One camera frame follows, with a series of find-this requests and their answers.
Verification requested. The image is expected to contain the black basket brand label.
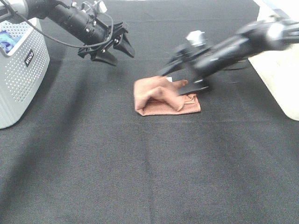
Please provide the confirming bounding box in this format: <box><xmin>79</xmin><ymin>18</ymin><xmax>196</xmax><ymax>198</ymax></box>
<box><xmin>24</xmin><ymin>49</ymin><xmax>34</xmax><ymax>67</ymax></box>

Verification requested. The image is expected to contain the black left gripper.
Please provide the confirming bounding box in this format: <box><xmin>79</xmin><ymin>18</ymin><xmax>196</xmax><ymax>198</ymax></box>
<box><xmin>77</xmin><ymin>21</ymin><xmax>135</xmax><ymax>66</ymax></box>

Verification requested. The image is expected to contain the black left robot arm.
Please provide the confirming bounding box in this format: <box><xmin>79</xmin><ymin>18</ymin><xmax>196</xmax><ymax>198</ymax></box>
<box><xmin>0</xmin><ymin>0</ymin><xmax>135</xmax><ymax>66</ymax></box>

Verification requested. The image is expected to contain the white woven storage basket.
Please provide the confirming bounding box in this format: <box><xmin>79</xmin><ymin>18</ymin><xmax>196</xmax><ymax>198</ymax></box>
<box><xmin>249</xmin><ymin>0</ymin><xmax>299</xmax><ymax>121</ymax></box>

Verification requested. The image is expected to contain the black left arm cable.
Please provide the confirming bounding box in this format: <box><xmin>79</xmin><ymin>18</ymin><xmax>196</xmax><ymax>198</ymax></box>
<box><xmin>4</xmin><ymin>0</ymin><xmax>114</xmax><ymax>49</ymax></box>

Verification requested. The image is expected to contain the brown microfibre towel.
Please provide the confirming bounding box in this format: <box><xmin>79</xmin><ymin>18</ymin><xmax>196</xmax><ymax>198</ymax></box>
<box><xmin>133</xmin><ymin>76</ymin><xmax>201</xmax><ymax>116</ymax></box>

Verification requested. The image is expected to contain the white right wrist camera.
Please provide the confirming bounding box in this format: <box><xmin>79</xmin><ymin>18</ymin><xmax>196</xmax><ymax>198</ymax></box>
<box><xmin>186</xmin><ymin>30</ymin><xmax>206</xmax><ymax>47</ymax></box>

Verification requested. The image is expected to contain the grey perforated laundry basket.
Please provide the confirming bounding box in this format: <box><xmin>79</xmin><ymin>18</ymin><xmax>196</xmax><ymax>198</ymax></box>
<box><xmin>0</xmin><ymin>21</ymin><xmax>50</xmax><ymax>129</ymax></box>

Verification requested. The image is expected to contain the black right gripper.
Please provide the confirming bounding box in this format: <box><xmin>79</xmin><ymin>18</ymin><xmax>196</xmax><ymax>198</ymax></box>
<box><xmin>157</xmin><ymin>43</ymin><xmax>215</xmax><ymax>95</ymax></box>

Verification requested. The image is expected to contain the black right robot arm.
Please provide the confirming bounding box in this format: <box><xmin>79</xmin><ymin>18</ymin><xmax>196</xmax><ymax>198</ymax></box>
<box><xmin>158</xmin><ymin>18</ymin><xmax>299</xmax><ymax>95</ymax></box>

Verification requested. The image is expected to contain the blue cloth in basket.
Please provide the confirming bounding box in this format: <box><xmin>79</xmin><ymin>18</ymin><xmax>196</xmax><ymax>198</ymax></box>
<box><xmin>0</xmin><ymin>30</ymin><xmax>19</xmax><ymax>53</ymax></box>

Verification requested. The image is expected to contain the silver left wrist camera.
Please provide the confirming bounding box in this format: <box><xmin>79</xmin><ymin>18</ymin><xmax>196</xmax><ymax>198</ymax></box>
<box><xmin>71</xmin><ymin>0</ymin><xmax>108</xmax><ymax>15</ymax></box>

